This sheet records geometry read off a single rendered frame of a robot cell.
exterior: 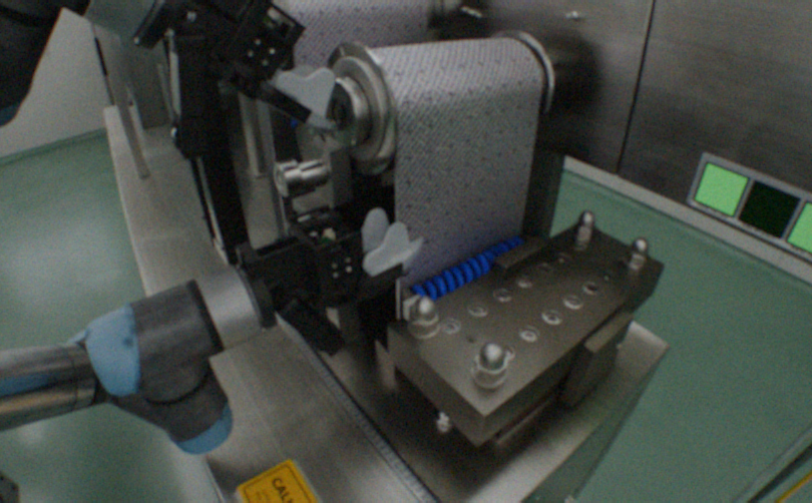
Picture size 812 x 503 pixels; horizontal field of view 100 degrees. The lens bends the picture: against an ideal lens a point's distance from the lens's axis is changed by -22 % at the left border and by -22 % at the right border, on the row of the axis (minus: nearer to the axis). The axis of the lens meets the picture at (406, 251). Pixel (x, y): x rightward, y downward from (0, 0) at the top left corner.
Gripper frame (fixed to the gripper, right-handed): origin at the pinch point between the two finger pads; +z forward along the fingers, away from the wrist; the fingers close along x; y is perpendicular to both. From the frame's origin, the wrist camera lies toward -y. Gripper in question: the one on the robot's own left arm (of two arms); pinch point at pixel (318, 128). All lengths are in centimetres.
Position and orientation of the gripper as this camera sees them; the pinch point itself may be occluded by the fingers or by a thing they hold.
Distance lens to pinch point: 47.6
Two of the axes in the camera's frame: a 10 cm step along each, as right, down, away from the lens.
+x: -6.1, -4.5, 6.5
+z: 6.1, 2.6, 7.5
